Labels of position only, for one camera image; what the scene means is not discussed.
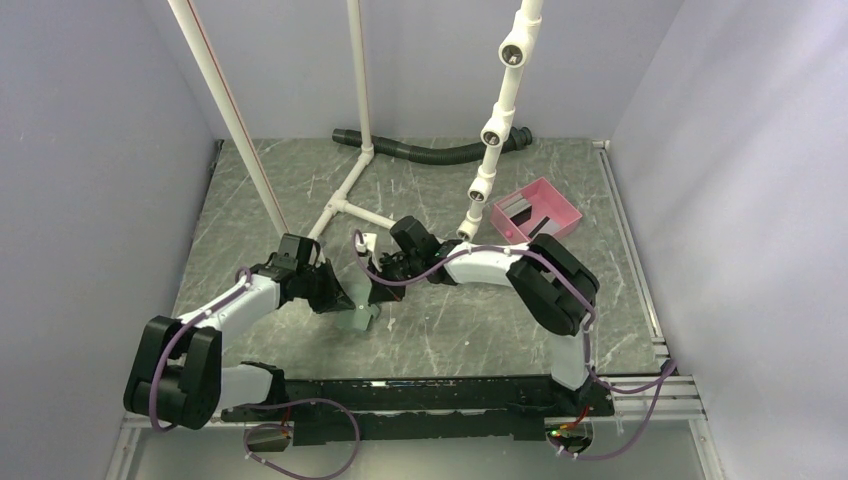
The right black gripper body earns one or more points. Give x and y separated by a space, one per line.
402 268

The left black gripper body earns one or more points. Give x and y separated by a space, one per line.
310 284

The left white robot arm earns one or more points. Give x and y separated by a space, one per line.
178 377

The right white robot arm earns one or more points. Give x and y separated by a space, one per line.
555 287

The pink plastic card tray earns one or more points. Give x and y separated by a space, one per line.
547 201

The grey card stack in tray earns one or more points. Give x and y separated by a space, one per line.
518 209

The black striped card in tray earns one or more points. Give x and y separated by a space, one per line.
545 226

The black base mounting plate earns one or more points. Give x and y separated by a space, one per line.
521 407

